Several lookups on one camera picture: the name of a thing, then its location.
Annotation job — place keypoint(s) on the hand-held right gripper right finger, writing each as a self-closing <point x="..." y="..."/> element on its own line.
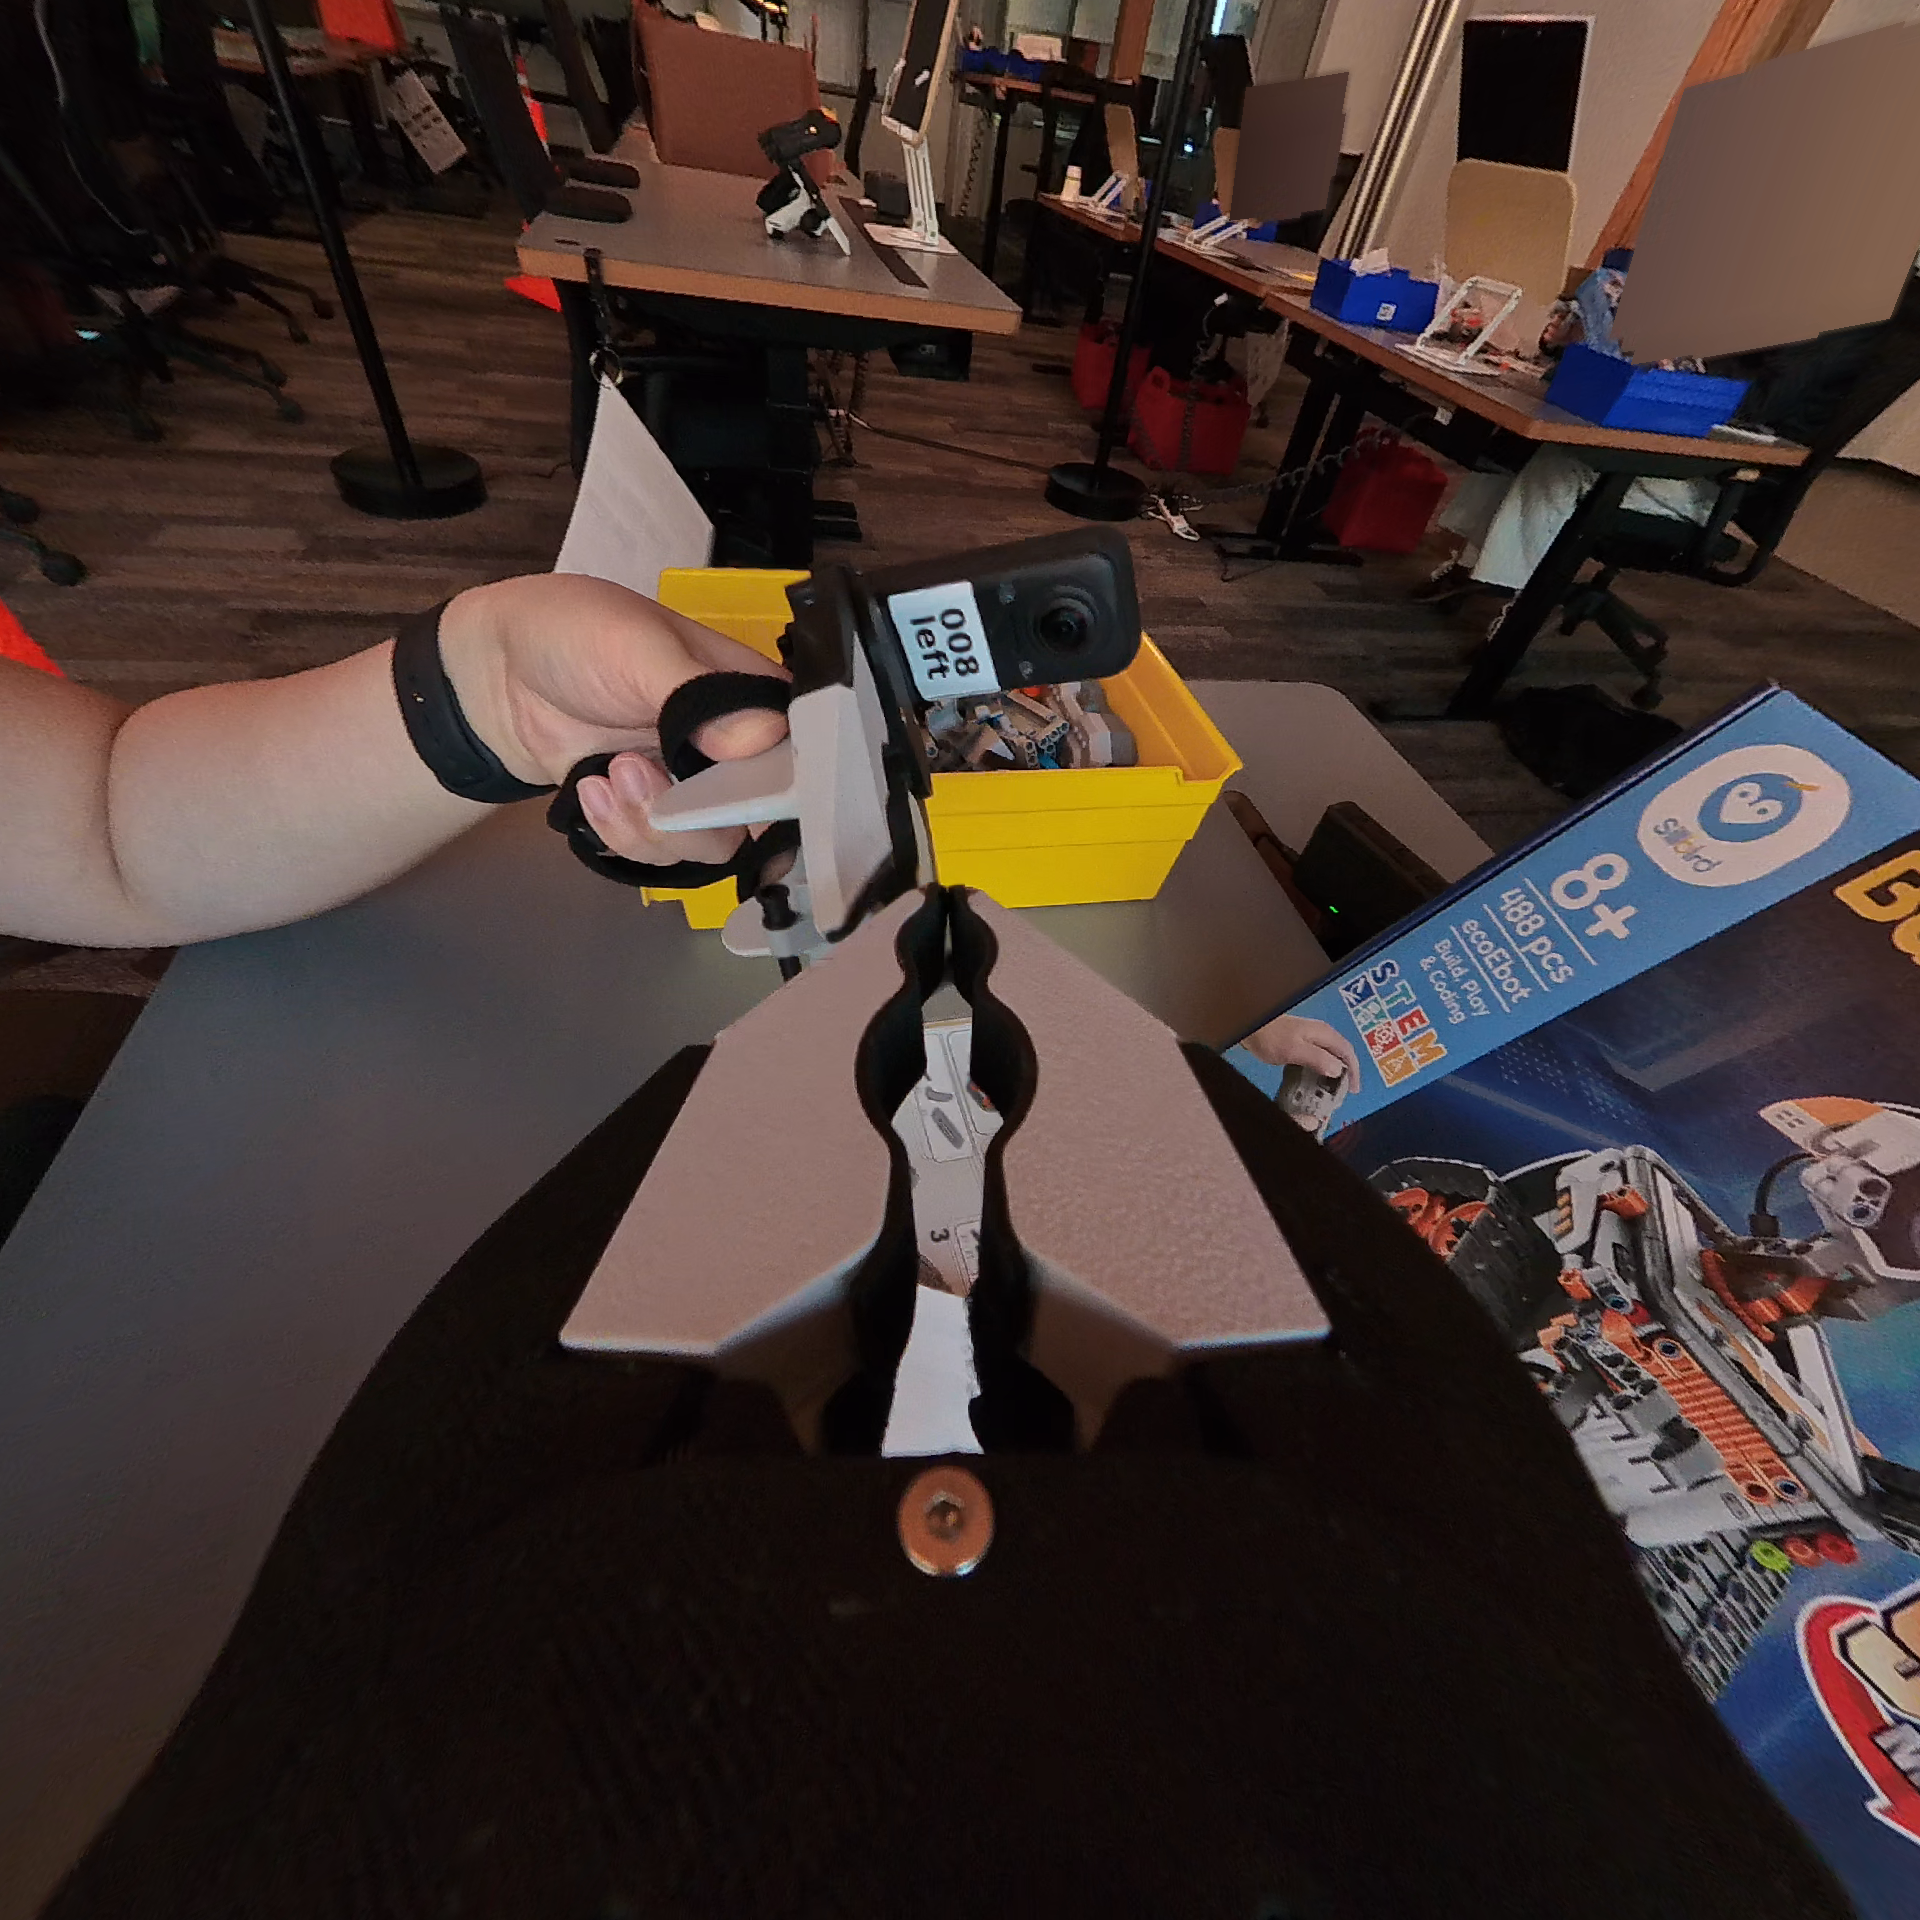
<point x="1171" y="1201"/>

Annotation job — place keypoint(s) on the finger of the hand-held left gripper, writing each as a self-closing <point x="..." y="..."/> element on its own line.
<point x="856" y="810"/>

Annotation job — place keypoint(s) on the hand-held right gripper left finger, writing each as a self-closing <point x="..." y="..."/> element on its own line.
<point x="720" y="1201"/>

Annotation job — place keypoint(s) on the grey curved building panel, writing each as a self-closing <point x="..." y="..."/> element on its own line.
<point x="751" y="938"/>

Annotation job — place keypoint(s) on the person's left forearm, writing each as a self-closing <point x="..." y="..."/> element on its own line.
<point x="224" y="810"/>

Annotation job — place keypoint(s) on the grey desk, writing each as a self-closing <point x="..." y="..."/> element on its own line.
<point x="376" y="1126"/>

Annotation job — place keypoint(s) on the wooden office desk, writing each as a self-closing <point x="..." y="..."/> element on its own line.
<point x="751" y="263"/>

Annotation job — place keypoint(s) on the person's left hand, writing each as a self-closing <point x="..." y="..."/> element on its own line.
<point x="586" y="661"/>

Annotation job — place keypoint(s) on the pile of building parts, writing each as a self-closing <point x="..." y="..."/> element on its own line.
<point x="1019" y="729"/>

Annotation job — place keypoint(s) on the yellow parts bin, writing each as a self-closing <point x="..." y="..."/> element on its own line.
<point x="1050" y="839"/>

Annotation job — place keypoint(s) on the white instruction booklet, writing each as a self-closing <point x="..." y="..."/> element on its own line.
<point x="937" y="1185"/>

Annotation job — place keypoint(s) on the red box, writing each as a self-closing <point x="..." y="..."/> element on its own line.
<point x="1194" y="422"/>
<point x="1381" y="495"/>

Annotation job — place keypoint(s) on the black device with green light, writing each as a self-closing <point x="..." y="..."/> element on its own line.
<point x="1365" y="879"/>

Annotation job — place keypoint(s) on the black floor lamp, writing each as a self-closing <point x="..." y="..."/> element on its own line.
<point x="345" y="271"/>
<point x="1147" y="254"/>

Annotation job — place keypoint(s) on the white hanging paper tag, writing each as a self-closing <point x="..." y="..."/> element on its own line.
<point x="629" y="503"/>

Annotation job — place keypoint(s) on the black wristband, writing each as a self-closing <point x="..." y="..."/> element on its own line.
<point x="451" y="706"/>

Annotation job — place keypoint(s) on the blue storage bin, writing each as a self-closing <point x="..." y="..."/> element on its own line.
<point x="1642" y="389"/>
<point x="1371" y="293"/>

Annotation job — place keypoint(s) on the blue robot kit box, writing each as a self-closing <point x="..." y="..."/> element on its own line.
<point x="1651" y="1201"/>

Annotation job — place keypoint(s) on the small toy robot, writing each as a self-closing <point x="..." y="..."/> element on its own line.
<point x="795" y="172"/>

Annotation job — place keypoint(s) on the black monitor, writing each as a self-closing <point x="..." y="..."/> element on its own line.
<point x="1523" y="91"/>

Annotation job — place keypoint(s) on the orange chair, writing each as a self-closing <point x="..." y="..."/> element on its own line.
<point x="29" y="645"/>

